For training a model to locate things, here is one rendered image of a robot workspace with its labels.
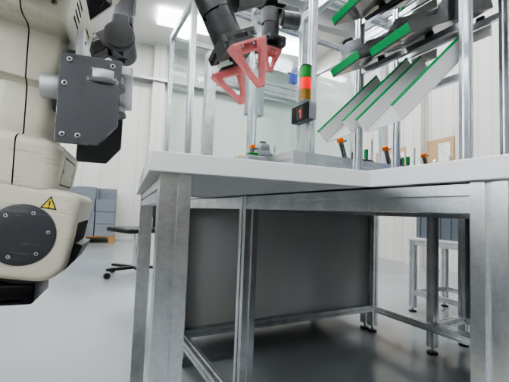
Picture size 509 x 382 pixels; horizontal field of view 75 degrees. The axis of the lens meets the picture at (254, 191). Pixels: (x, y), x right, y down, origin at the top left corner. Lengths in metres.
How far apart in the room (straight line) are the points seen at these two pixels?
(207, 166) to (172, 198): 0.07
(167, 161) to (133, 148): 8.55
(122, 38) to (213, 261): 1.20
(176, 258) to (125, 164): 8.49
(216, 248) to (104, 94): 1.30
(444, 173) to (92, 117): 0.58
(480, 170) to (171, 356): 0.49
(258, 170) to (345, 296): 1.94
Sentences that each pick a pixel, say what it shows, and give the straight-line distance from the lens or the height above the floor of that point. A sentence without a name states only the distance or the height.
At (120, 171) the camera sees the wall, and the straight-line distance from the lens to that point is 8.96.
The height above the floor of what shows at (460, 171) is 0.84.
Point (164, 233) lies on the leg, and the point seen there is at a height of 0.74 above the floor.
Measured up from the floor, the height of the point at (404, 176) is 0.84.
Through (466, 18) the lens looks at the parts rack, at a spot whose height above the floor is 1.23.
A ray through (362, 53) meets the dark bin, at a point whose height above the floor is 1.20.
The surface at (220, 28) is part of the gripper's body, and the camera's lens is 0.64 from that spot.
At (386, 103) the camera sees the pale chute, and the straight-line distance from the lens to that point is 0.95.
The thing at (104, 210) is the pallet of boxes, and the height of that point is 0.70.
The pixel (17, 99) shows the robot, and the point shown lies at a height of 0.97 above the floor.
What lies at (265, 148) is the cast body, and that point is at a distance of 1.49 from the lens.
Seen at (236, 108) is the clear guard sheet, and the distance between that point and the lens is 2.62.
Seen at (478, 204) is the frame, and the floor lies 0.80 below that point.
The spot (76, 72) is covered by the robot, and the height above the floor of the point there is 1.01.
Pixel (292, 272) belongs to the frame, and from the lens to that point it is 2.10.
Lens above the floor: 0.78
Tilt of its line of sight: 4 degrees up
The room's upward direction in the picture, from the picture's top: 2 degrees clockwise
